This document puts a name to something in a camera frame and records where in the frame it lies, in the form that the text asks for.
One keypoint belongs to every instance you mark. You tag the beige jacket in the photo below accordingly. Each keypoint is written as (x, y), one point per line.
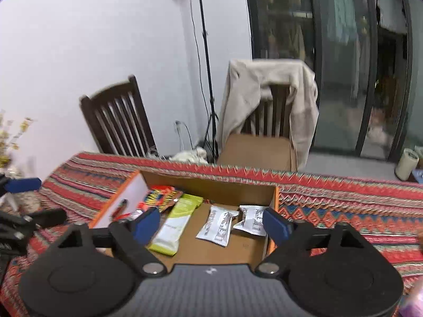
(244, 72)

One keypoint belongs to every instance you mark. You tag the yellow flower branches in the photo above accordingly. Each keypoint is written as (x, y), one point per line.
(6, 135)

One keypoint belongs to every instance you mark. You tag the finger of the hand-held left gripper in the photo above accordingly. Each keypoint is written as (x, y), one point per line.
(24, 185)
(46, 218)

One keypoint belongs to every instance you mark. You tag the hanging light blue garment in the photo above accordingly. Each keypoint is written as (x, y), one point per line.
(343, 13)

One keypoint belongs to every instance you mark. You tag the long white snack packet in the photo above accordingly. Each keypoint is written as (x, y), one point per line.
(214, 228)

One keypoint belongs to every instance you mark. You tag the orange cardboard box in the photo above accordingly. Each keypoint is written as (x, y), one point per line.
(211, 188)

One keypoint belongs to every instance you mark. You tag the brown cardboard box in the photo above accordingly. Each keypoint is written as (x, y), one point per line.
(257, 152)

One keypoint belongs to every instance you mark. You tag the small white snack packet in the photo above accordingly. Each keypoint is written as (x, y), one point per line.
(249, 221)

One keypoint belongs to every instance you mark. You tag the white cylinder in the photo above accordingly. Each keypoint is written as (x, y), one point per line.
(405, 166)

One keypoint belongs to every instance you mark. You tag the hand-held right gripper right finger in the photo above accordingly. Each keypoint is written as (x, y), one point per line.
(276, 226)

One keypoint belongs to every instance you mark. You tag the glass sliding door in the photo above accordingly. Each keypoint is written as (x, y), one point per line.
(337, 105)

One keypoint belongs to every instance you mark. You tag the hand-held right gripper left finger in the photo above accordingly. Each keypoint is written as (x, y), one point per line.
(147, 226)

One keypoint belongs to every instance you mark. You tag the lime green snack packet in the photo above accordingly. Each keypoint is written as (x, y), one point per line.
(175, 224)

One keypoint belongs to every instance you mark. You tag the red yellow snack packet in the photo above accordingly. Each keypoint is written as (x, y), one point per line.
(162, 198)

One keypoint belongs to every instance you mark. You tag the hanging white cloth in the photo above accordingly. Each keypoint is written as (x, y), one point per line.
(391, 10)

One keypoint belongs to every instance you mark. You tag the white cloth heap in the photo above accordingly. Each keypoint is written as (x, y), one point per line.
(188, 156)

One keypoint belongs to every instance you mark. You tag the pink packet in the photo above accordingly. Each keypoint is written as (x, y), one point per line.
(413, 307)

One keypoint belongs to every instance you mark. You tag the white wall socket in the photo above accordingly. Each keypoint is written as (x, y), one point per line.
(177, 126)

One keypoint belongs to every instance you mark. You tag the dark wooden chair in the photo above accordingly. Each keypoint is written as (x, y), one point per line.
(278, 105)
(112, 89)

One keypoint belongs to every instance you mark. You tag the black light stand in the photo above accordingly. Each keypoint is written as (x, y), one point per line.
(205, 46)

